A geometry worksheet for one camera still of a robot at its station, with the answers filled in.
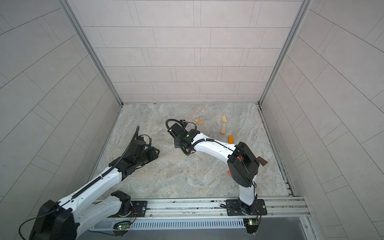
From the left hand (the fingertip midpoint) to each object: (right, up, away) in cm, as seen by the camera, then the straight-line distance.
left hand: (162, 150), depth 83 cm
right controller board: (+45, -31, -15) cm, 57 cm away
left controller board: (-12, -28, -19) cm, 36 cm away
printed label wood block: (+21, +15, +22) cm, 34 cm away
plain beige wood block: (+37, +9, +18) cm, 42 cm away
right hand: (+9, +4, +2) cm, 10 cm away
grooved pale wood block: (+38, +17, +22) cm, 47 cm away
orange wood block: (+37, -12, -1) cm, 39 cm away
